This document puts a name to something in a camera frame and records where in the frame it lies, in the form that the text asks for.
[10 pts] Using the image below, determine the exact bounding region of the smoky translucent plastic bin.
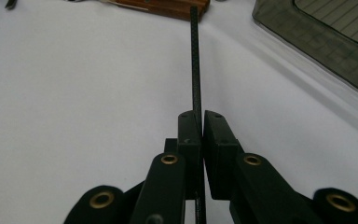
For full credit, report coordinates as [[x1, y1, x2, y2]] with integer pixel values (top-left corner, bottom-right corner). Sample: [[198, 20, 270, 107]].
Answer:
[[252, 0, 358, 102]]

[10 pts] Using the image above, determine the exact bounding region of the black chopstick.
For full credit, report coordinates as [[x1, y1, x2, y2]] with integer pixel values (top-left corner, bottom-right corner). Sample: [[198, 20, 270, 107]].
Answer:
[[189, 5, 208, 224]]

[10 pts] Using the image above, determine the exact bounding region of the wooden handled knife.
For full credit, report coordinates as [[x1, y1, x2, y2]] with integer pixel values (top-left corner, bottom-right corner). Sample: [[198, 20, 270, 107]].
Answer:
[[122, 0, 212, 13]]

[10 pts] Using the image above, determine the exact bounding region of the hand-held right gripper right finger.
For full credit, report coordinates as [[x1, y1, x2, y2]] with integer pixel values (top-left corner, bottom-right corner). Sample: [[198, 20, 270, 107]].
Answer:
[[202, 109, 246, 202]]

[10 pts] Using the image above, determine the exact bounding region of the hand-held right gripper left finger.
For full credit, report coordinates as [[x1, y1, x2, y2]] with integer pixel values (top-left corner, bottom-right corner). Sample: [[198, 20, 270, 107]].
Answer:
[[164, 109, 203, 202]]

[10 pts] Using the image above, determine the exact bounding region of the white tablecloth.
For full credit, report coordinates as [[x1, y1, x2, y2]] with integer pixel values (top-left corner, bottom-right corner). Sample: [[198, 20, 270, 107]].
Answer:
[[0, 0, 358, 224]]

